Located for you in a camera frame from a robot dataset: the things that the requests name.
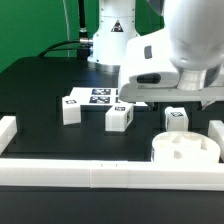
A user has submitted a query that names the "white front fence wall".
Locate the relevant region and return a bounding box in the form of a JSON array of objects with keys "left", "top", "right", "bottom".
[{"left": 0, "top": 158, "right": 224, "bottom": 191}]

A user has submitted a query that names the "black thick cable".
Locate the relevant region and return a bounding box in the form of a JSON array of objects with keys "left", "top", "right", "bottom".
[{"left": 37, "top": 0, "right": 94, "bottom": 59}]

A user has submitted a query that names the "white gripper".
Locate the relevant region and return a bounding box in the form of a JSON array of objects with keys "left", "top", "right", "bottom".
[{"left": 118, "top": 29, "right": 224, "bottom": 103}]

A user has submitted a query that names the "white left fence wall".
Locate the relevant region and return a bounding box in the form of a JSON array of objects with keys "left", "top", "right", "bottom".
[{"left": 0, "top": 116, "right": 17, "bottom": 155}]

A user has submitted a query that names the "white marker sheet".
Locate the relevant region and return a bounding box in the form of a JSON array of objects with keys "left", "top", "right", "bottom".
[{"left": 68, "top": 86, "right": 149, "bottom": 108}]

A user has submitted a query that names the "thin white cable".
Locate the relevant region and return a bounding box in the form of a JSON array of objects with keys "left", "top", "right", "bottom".
[{"left": 62, "top": 0, "right": 72, "bottom": 58}]

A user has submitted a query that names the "black cable connector block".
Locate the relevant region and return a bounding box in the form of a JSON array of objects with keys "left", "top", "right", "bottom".
[{"left": 77, "top": 47, "right": 90, "bottom": 60}]

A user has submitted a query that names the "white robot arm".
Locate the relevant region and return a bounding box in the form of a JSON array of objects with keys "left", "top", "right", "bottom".
[{"left": 88, "top": 0, "right": 224, "bottom": 102}]

